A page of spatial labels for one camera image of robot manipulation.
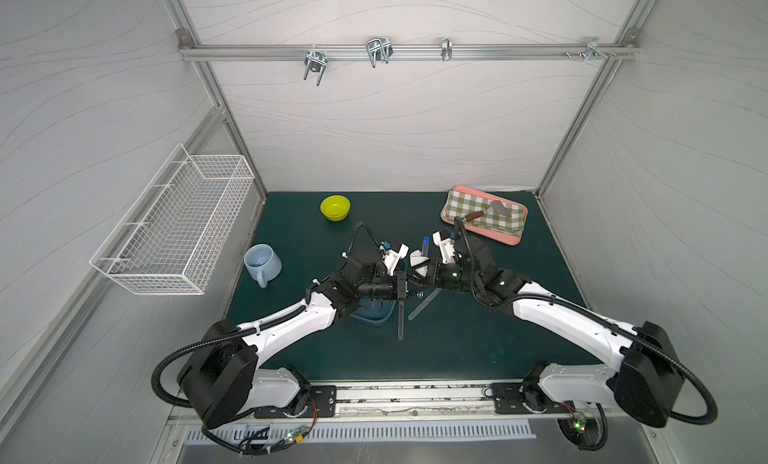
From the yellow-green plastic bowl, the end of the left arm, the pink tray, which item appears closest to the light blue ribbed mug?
the yellow-green plastic bowl

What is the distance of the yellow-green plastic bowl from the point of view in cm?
113

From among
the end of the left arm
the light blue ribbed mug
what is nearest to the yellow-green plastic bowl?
the light blue ribbed mug

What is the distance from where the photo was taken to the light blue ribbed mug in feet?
3.02

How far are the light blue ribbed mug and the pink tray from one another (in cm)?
63

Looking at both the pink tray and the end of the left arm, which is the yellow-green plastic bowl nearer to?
the pink tray

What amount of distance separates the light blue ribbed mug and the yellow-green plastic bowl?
9.5 inches

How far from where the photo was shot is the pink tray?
1.10 meters
